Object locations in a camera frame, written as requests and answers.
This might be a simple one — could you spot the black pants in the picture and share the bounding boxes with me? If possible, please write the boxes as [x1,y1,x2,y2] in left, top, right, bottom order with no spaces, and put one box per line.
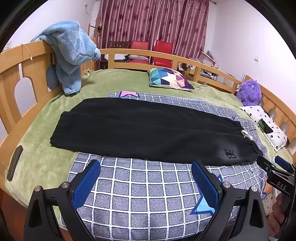
[50,98,262,166]

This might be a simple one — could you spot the person's right hand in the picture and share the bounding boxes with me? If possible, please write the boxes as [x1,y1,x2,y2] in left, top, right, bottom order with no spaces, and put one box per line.
[267,193,285,237]

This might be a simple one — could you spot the white dotted pillow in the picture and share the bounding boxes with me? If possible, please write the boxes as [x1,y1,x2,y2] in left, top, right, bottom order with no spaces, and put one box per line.
[240,105,287,152]

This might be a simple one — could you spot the black phone on pillow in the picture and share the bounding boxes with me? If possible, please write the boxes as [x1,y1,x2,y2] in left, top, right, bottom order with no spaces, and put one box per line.
[258,119,273,134]

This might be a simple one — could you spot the green bed blanket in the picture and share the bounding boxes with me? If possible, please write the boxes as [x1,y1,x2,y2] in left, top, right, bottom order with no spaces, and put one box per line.
[4,68,293,230]

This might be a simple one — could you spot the black remote on bed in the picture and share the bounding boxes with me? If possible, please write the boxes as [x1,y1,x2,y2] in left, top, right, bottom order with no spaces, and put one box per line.
[6,145,23,181]

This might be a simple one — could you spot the purple plush toy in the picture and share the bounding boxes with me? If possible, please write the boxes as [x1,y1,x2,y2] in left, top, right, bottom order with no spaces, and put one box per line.
[236,80,262,106]

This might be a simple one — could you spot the blue grey checkered quilt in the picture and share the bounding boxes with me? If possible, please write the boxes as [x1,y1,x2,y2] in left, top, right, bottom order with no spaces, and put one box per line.
[67,91,267,240]

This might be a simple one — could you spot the colourful geometric pillow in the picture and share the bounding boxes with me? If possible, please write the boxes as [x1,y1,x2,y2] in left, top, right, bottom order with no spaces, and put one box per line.
[148,68,194,91]

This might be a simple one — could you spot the maroon striped curtain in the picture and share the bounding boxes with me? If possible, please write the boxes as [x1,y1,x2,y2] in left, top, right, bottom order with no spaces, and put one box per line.
[96,0,209,58]

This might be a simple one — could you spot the light blue fleece blanket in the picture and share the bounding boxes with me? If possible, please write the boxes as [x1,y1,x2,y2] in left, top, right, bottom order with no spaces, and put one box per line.
[31,20,101,95]

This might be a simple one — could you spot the wooden bed frame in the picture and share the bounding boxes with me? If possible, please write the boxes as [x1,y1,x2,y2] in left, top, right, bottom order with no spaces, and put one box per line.
[0,39,296,241]

